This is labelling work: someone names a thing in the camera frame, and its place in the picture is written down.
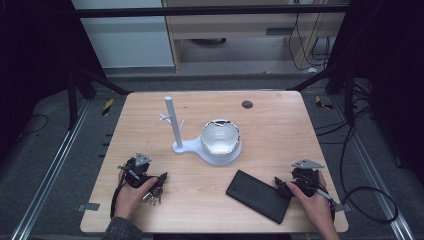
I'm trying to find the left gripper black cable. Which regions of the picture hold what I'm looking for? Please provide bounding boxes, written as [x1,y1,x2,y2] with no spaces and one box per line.
[109,164,129,220]

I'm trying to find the grey tape piece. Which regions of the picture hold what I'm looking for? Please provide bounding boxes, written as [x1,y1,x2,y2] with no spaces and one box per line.
[76,201,101,213]
[334,202,353,214]

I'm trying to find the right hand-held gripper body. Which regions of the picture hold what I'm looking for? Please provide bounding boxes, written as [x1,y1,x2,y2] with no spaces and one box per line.
[289,158,325,198]

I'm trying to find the aluminium floor rail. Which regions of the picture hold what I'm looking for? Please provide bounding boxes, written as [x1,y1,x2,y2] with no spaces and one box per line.
[10,99,92,240]
[329,95,417,240]

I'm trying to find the black horizontal frame bar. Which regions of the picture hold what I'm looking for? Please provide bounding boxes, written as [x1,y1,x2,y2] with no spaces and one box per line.
[70,4,352,20]

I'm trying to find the yellow black tape strip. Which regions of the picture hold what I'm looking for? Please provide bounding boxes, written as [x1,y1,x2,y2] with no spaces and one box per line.
[314,95,335,111]
[101,98,115,117]

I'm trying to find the white cabinet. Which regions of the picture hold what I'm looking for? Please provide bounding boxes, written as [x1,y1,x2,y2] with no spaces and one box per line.
[70,0,177,70]

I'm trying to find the black wallet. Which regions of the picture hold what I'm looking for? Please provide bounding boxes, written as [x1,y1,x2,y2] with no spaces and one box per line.
[225,169,293,225]

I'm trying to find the black cables under desk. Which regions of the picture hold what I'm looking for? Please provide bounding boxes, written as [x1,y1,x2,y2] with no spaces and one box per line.
[287,12,332,72]

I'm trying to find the black metal stand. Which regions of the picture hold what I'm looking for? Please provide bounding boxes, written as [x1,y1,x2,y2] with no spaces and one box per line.
[285,61,357,128]
[65,61,132,132]

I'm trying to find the thin black floor cable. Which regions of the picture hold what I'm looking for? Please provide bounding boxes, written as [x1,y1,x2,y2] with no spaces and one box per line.
[19,113,50,137]

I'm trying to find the person's right hand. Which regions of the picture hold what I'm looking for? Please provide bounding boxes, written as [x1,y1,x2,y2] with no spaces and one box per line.
[285,170,337,232]

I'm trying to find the person's left hand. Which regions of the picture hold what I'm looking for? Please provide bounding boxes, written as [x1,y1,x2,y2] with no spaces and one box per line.
[113,170,160,221]

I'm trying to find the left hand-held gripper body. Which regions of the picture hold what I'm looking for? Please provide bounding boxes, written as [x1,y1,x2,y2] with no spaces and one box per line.
[118,152,158,190]

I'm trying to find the white stand with pole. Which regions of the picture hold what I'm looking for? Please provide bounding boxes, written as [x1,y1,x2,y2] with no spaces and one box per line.
[159,96,244,167]

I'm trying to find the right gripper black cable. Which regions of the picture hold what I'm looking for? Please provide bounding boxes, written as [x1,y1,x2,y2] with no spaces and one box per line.
[313,124,400,225]

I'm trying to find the light wooden desk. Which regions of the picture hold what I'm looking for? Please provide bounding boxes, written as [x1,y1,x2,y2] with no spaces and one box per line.
[161,0,352,73]

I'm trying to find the bunch of metal keys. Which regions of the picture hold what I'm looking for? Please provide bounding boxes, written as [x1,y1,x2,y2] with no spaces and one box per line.
[142,185,165,206]

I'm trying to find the dark curtain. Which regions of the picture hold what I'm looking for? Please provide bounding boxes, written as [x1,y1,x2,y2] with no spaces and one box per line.
[0,0,107,164]
[324,0,424,188]

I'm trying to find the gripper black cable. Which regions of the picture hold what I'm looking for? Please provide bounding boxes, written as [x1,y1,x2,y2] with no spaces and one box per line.
[313,124,400,225]
[109,164,129,220]

